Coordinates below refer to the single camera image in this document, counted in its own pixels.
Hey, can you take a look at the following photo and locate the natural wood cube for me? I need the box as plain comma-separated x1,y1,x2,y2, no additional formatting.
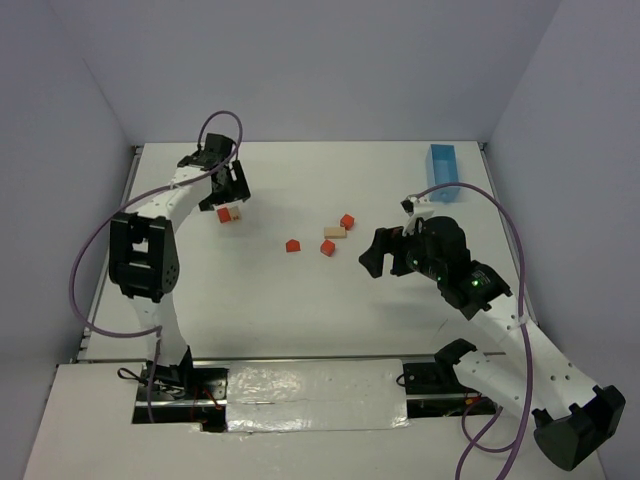
229,206,242,221

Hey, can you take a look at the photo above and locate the red cube block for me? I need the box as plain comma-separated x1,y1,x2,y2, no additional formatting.
320,239,336,257
340,214,355,231
216,207,232,224

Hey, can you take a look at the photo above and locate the blue plastic box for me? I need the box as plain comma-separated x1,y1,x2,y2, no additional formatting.
426,144,459,203

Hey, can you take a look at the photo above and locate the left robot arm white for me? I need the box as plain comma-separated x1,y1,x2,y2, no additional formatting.
108,133,251,389

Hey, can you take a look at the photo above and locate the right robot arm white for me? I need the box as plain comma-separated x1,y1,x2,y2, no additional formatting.
359,216,626,471

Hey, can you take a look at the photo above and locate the natural flat wood block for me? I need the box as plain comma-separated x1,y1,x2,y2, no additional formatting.
323,226,347,239

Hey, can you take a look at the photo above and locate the red house-shaped block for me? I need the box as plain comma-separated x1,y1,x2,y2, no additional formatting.
285,239,301,253

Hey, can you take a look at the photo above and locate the silver foil tape sheet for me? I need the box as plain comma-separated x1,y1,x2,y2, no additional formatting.
226,359,408,433

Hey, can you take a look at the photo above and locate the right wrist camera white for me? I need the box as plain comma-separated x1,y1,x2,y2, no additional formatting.
401,195,434,236

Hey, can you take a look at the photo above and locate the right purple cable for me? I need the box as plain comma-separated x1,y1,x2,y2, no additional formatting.
414,182,532,480

